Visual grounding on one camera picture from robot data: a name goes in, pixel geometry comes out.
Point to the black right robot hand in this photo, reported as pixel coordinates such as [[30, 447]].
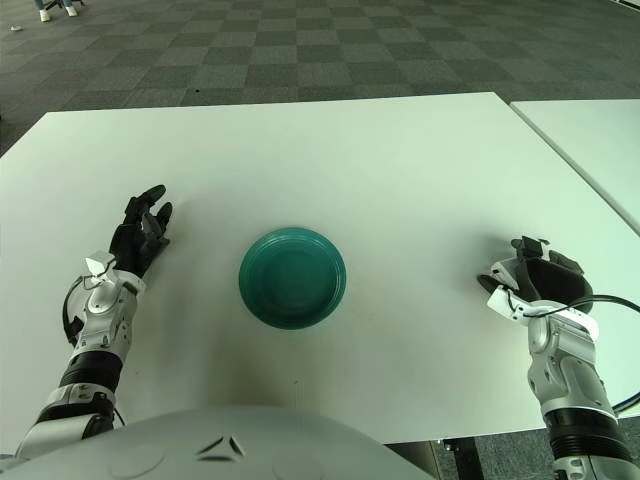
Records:
[[555, 282]]

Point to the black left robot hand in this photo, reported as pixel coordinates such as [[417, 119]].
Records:
[[132, 247]]

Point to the white charger block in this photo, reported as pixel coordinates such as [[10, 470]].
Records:
[[505, 272]]

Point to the green round plate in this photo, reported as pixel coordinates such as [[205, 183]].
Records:
[[292, 279]]

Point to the white neighbouring table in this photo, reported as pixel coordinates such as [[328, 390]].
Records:
[[590, 145]]

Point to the white robot torso shell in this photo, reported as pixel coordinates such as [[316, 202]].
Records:
[[200, 445]]

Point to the white sneaker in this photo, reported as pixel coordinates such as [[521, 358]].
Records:
[[46, 16], [72, 11]]

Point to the black table frame leg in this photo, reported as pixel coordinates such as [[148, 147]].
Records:
[[457, 457]]

